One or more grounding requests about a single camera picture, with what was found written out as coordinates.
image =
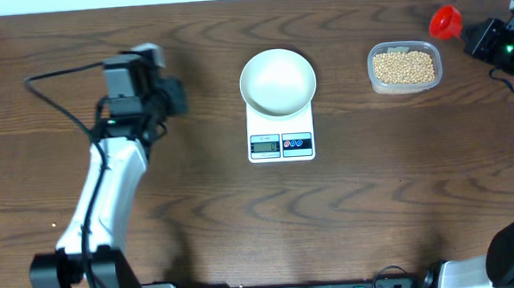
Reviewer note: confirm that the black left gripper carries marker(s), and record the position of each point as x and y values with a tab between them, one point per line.
169	91

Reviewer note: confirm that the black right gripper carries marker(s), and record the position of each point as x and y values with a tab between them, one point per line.
479	47

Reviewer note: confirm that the red plastic measuring scoop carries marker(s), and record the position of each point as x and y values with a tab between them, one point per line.
446	23

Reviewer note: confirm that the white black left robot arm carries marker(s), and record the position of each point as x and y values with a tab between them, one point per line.
129	120

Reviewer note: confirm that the cream round bowl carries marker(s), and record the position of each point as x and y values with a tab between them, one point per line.
278	83

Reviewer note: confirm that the white digital kitchen scale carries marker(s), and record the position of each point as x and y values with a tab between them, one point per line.
277	139

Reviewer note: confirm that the clear container of soybeans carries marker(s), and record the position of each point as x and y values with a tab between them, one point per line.
404	67

